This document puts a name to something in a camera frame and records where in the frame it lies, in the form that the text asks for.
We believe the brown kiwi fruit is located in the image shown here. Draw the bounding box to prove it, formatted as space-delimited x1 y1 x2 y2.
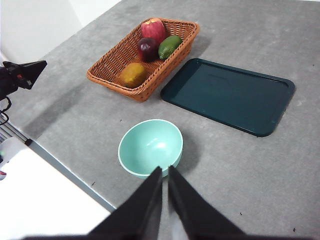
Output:
119 62 148 89

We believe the aluminium frame bar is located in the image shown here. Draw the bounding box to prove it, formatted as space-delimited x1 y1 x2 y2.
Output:
0 112 32 147

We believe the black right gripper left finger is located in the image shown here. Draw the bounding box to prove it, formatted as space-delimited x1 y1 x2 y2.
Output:
84 166 164 240

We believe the dark rectangular tray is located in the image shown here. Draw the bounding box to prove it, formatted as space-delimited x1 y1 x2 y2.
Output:
159 57 296 138

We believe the brown wicker basket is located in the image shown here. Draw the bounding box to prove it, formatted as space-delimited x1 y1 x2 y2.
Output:
86 16 201 103

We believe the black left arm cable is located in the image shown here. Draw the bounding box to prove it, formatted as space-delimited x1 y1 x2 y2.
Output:
0 96 13 126

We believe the teal bowl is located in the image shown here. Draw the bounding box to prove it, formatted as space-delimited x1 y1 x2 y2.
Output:
117 118 184 178

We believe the red apple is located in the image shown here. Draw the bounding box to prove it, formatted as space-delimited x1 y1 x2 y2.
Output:
141 17 167 46

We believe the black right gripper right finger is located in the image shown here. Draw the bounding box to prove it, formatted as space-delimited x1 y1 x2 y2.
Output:
167 164 251 240

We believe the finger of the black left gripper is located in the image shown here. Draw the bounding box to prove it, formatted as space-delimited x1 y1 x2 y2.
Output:
23 60 48 90

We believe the green avocado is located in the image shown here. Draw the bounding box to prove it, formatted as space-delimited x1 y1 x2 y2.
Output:
157 35 183 60

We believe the dark purple plum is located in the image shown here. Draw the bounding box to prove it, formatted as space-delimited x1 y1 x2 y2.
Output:
137 37 160 63

